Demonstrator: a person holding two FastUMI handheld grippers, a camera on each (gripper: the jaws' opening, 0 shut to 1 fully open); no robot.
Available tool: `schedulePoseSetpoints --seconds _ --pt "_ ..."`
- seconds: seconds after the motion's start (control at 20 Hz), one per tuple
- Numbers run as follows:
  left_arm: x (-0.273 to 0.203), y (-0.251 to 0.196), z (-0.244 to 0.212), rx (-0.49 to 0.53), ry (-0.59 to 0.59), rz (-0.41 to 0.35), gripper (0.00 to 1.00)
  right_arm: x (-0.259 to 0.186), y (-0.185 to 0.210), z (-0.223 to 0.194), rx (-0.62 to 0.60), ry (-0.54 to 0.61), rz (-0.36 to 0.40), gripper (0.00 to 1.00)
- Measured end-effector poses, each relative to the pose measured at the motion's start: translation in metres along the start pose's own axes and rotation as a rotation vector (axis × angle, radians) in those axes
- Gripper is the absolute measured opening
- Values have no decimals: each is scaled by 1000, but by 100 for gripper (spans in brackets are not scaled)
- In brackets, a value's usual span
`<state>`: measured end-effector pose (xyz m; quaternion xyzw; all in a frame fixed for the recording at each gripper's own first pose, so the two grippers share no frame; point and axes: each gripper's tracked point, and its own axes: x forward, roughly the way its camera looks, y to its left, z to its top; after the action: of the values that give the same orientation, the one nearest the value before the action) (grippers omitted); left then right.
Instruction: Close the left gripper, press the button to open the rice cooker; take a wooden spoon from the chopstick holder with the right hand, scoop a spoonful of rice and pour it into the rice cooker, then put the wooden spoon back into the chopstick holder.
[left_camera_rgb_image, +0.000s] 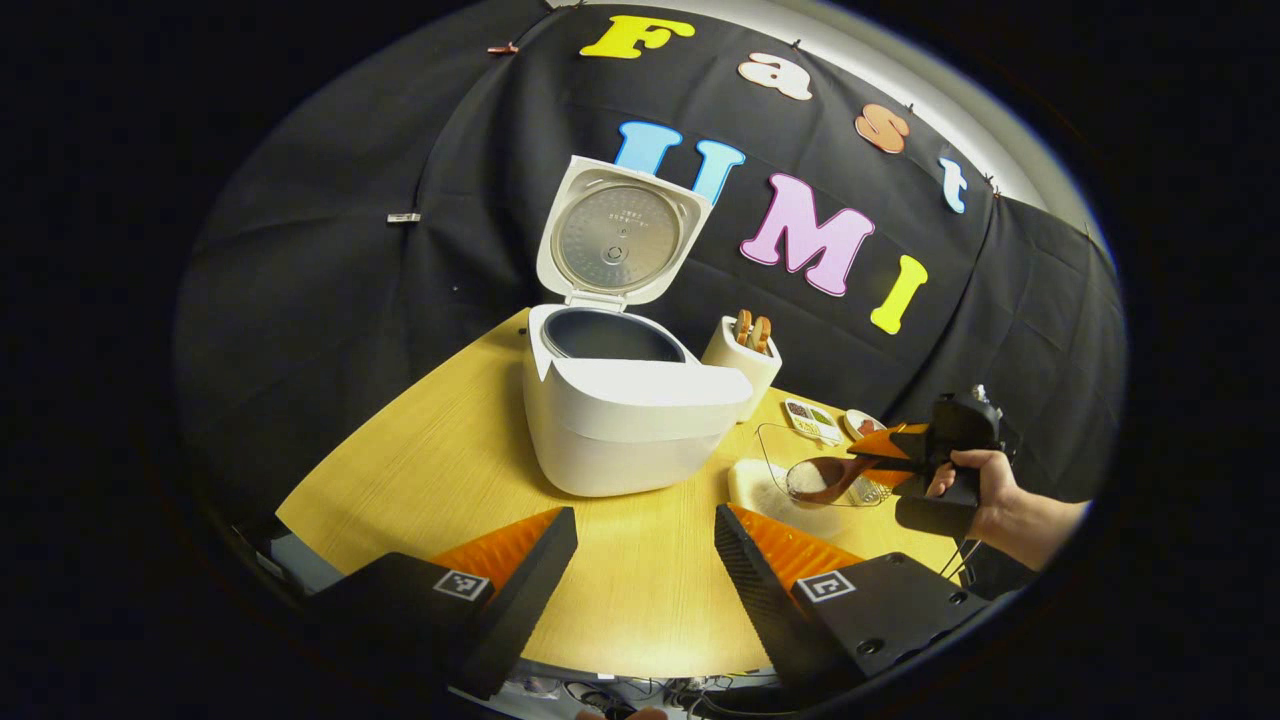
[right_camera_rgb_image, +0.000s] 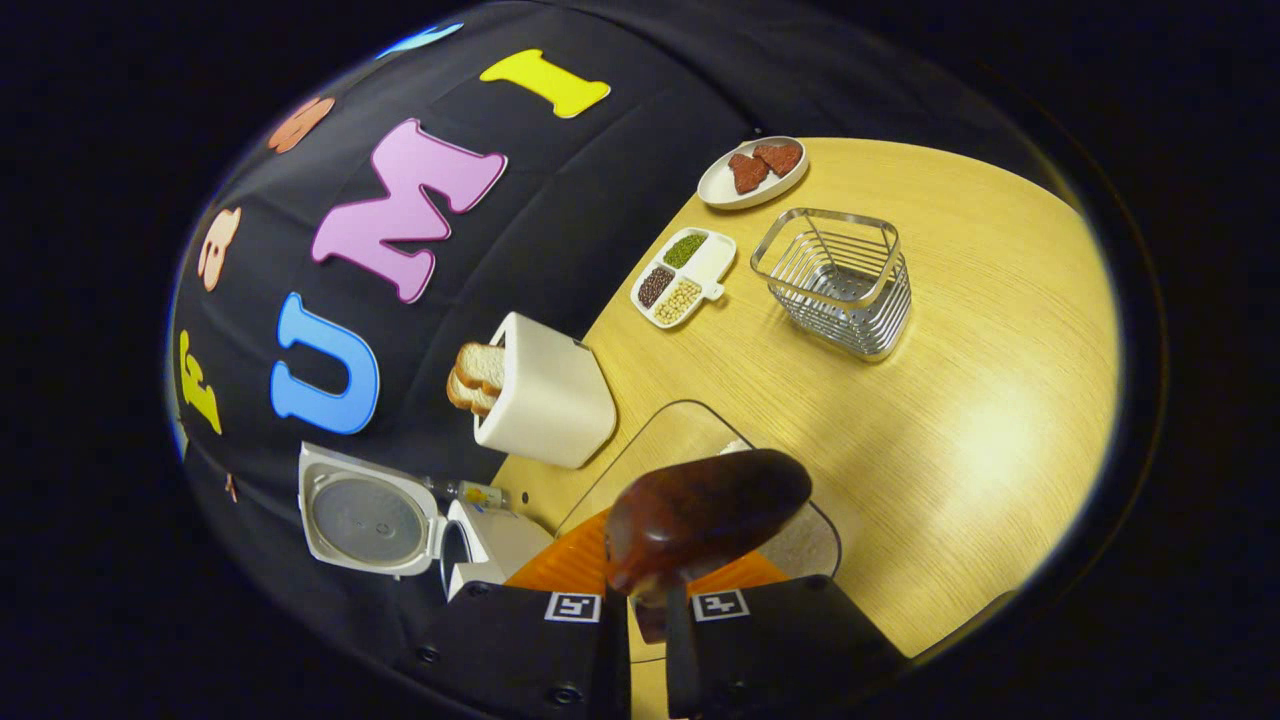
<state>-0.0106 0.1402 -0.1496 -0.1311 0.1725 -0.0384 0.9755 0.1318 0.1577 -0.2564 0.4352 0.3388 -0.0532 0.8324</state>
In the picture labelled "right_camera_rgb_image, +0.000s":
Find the white divided dish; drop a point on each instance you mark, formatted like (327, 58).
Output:
(712, 262)

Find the dark red beans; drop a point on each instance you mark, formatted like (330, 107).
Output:
(656, 287)

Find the white toaster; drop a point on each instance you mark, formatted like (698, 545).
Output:
(550, 400)

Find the green mung beans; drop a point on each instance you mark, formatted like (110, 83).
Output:
(685, 250)

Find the white rectangular container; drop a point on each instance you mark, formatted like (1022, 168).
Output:
(650, 450)

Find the white rice cooker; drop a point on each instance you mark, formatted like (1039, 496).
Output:
(370, 520)

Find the white round plate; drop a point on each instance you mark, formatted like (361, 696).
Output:
(715, 188)

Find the white rice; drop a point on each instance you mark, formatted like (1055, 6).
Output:
(805, 545)

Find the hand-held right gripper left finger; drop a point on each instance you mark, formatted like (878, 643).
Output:
(520, 650)

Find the red meat piece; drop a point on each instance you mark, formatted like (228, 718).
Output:
(747, 173)
(780, 158)

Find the brown wooden spoon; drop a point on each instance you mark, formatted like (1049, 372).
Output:
(700, 510)

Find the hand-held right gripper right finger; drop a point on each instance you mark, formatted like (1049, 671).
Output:
(770, 640)

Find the yellow soybeans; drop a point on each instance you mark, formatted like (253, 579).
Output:
(677, 302)

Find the small glass bottle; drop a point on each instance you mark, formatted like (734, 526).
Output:
(480, 495)

